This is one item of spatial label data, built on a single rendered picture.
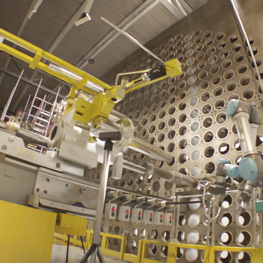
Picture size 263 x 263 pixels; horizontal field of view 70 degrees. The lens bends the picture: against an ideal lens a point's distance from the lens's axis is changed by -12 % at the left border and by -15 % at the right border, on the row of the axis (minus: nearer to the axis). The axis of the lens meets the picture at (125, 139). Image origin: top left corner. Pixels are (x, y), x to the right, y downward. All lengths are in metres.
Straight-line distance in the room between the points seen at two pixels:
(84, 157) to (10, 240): 1.03
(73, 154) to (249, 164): 1.43
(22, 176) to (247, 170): 1.61
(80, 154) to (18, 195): 0.67
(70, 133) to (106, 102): 0.46
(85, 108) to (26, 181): 0.91
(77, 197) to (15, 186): 0.57
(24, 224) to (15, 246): 0.15
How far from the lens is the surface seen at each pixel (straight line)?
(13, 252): 1.44
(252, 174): 1.16
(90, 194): 2.04
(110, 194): 2.06
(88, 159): 2.02
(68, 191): 1.93
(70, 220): 1.53
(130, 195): 2.09
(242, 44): 4.61
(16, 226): 1.41
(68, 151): 1.93
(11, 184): 1.81
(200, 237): 3.59
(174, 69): 2.06
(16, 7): 12.20
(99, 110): 2.04
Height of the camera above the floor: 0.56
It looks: 23 degrees up
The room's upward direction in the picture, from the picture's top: 7 degrees clockwise
